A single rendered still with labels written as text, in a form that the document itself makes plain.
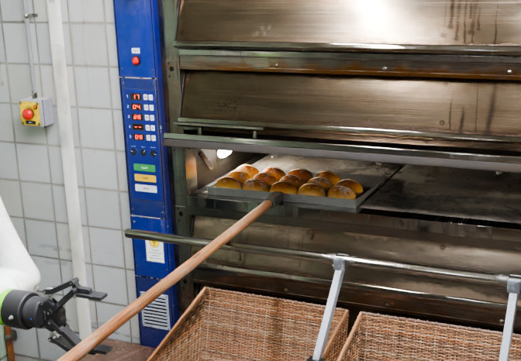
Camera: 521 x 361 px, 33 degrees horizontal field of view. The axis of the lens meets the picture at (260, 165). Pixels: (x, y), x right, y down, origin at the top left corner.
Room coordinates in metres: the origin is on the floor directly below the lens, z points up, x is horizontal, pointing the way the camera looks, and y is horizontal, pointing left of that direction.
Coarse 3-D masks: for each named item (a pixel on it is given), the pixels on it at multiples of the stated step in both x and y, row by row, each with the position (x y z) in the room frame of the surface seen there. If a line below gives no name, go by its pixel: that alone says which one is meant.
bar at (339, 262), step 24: (168, 240) 2.53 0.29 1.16; (192, 240) 2.50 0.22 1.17; (336, 264) 2.29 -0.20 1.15; (360, 264) 2.27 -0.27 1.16; (384, 264) 2.24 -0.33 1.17; (408, 264) 2.22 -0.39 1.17; (336, 288) 2.25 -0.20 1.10; (504, 336) 2.01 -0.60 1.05; (312, 360) 2.11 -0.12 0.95; (504, 360) 1.96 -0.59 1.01
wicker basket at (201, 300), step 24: (216, 288) 2.87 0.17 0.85; (192, 312) 2.79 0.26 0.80; (216, 312) 2.84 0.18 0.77; (240, 312) 2.80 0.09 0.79; (288, 312) 2.73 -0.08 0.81; (312, 312) 2.69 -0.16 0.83; (336, 312) 2.66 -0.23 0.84; (168, 336) 2.65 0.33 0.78; (192, 336) 2.79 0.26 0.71; (216, 336) 2.82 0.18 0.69; (240, 336) 2.78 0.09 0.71; (264, 336) 2.74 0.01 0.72; (288, 336) 2.70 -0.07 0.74; (312, 336) 2.67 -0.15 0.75; (336, 336) 2.55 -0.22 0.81; (168, 360) 2.64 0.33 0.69; (192, 360) 2.78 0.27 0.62; (216, 360) 2.79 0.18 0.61; (240, 360) 2.76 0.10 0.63; (264, 360) 2.72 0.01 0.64; (288, 360) 2.69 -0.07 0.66
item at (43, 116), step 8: (24, 104) 3.13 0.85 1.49; (32, 104) 3.12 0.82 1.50; (40, 104) 3.11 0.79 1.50; (48, 104) 3.15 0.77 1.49; (40, 112) 3.11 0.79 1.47; (48, 112) 3.14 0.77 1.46; (24, 120) 3.14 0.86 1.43; (32, 120) 3.12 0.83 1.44; (40, 120) 3.11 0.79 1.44; (48, 120) 3.14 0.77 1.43
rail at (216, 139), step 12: (168, 132) 2.80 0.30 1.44; (252, 144) 2.66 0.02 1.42; (264, 144) 2.65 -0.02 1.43; (276, 144) 2.63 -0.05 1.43; (288, 144) 2.61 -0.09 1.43; (300, 144) 2.60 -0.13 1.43; (312, 144) 2.58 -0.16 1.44; (324, 144) 2.56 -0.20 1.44; (336, 144) 2.55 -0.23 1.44; (432, 156) 2.42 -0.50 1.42; (444, 156) 2.40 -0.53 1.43; (456, 156) 2.39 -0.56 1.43; (468, 156) 2.38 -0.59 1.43; (480, 156) 2.36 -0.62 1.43; (492, 156) 2.35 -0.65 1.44; (504, 156) 2.34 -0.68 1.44; (516, 156) 2.32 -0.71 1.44
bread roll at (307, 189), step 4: (304, 184) 2.84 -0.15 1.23; (308, 184) 2.82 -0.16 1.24; (312, 184) 2.82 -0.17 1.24; (316, 184) 2.82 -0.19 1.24; (300, 188) 2.83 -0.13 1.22; (304, 188) 2.82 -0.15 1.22; (308, 188) 2.81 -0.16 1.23; (312, 188) 2.81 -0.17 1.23; (316, 188) 2.81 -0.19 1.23; (320, 188) 2.81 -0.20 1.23; (300, 192) 2.82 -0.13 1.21; (304, 192) 2.81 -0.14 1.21; (308, 192) 2.80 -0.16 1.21; (312, 192) 2.80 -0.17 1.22; (316, 192) 2.80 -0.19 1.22; (320, 192) 2.80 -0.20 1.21; (324, 192) 2.81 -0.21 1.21; (320, 196) 2.80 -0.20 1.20; (324, 196) 2.81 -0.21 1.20
